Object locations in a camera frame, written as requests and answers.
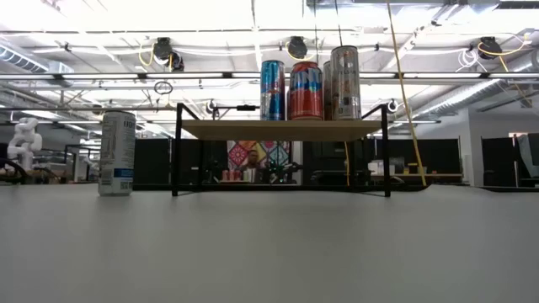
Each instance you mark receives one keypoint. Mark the Red Bull sugarfree can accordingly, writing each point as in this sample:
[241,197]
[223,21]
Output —
[273,92]

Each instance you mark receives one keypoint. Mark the red Fanta strawberry can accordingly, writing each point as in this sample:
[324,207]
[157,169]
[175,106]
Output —
[305,97]

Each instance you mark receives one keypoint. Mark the white slim can black top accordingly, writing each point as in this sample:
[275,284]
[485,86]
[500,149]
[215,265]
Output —
[117,151]

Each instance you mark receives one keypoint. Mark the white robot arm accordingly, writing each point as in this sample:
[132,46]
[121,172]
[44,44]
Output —
[25,139]

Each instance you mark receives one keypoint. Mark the person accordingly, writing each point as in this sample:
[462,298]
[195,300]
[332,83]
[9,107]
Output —
[252,160]

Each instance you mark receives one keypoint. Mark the colourful patterned panel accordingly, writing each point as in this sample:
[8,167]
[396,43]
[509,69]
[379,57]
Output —
[238,153]

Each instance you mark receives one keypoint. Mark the black cabinet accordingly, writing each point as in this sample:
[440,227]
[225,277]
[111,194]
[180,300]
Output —
[328,153]

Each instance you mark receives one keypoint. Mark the long ceiling light strip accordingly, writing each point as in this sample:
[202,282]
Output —
[189,75]

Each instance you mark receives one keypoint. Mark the black partition panel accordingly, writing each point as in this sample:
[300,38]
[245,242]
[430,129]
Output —
[440,153]
[499,160]
[156,164]

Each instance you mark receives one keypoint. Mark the long wooden bench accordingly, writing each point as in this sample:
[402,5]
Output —
[442,175]

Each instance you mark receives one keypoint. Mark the wooden shelf black frame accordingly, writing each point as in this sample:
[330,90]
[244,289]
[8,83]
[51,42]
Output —
[278,130]

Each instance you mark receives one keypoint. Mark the white ribbed air duct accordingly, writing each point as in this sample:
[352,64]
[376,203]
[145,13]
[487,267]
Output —
[476,90]

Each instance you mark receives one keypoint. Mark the ceiling air duct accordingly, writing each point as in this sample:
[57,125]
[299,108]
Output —
[21,61]

